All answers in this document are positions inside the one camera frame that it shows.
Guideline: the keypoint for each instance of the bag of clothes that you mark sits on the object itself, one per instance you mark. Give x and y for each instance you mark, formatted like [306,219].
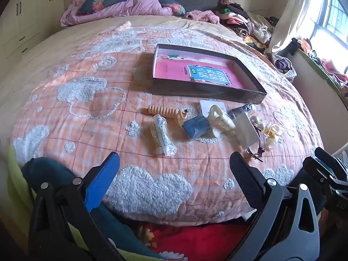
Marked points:
[284,66]

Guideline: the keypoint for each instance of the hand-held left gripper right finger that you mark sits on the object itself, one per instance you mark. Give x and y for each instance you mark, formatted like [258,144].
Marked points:
[246,180]

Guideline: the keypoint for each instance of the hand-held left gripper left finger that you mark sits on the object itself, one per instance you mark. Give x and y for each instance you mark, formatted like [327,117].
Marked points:
[100,185]

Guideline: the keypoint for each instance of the pink picture book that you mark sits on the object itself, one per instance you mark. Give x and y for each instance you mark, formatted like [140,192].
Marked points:
[174,69]

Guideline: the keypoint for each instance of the small clear packet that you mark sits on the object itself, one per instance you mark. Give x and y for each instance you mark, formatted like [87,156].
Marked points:
[204,106]

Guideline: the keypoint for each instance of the pink quilt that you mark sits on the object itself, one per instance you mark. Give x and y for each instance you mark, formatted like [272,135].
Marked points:
[136,6]

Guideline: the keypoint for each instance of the pink fuzzy garment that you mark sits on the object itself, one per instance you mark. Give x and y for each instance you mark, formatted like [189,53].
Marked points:
[202,16]

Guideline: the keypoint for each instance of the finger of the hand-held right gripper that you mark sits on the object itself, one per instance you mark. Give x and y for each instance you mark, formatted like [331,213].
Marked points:
[316,170]
[330,159]

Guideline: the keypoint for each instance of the small blue jewelry box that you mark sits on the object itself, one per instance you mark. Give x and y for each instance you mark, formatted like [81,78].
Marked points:
[197,126]

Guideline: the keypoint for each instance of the gold jewelry clear packet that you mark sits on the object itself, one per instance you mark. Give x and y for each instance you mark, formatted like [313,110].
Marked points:
[272,134]

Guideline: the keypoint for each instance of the red floral blanket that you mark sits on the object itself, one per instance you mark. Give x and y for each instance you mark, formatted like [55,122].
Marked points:
[195,242]

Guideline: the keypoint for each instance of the white earring card packet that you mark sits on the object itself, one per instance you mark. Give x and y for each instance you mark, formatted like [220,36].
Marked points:
[244,130]

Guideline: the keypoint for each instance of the pile of mixed clothes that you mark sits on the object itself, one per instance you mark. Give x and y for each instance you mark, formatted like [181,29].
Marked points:
[244,23]

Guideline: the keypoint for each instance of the small black object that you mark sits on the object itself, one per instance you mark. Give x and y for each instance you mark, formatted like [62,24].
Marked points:
[293,46]

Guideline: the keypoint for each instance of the small dark floral pillow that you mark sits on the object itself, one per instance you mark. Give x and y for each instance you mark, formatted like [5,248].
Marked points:
[175,8]

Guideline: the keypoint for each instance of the cream hair claw clip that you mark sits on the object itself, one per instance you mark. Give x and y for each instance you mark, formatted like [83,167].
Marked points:
[221,122]

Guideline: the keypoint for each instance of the clothes on window sill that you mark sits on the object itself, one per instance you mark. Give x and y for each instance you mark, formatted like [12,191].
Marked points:
[329,68]

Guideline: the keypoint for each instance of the person's teal trouser leg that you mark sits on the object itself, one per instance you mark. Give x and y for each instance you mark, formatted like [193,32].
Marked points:
[49,168]

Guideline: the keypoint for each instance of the barred window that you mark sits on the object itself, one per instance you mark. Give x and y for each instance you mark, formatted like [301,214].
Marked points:
[333,13]

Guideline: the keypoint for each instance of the cream wardrobe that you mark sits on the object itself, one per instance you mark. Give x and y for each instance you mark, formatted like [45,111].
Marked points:
[24,19]

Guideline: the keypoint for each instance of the shallow grey cardboard box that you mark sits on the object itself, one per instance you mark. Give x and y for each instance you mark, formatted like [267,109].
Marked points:
[206,93]

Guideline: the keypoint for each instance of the cream curtain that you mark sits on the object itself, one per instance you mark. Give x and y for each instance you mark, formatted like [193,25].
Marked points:
[293,13]

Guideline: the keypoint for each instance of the small peach cloth item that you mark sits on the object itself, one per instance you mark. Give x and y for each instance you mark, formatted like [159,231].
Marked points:
[123,26]

